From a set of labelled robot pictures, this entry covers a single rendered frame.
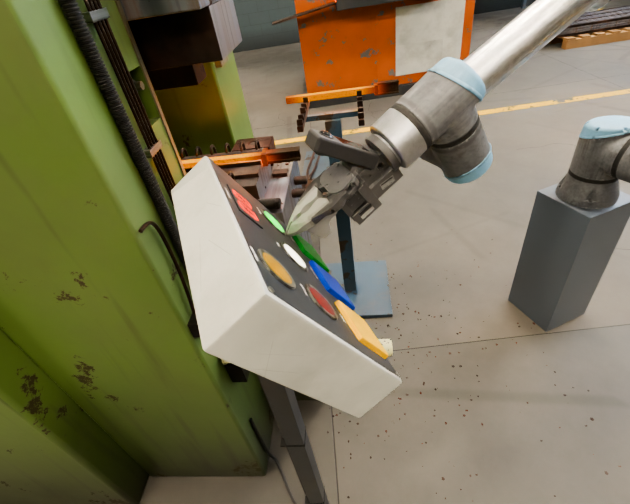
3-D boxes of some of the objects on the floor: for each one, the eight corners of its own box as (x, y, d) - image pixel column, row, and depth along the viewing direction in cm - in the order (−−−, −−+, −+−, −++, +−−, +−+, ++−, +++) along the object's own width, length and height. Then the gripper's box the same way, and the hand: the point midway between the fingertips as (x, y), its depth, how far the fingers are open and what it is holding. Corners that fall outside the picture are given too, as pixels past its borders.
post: (333, 516, 121) (255, 268, 54) (333, 531, 118) (250, 287, 51) (321, 516, 122) (229, 269, 54) (320, 531, 119) (222, 289, 51)
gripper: (414, 180, 61) (319, 268, 64) (385, 160, 68) (300, 240, 71) (390, 144, 56) (287, 241, 58) (362, 126, 62) (271, 214, 65)
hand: (289, 227), depth 62 cm, fingers closed
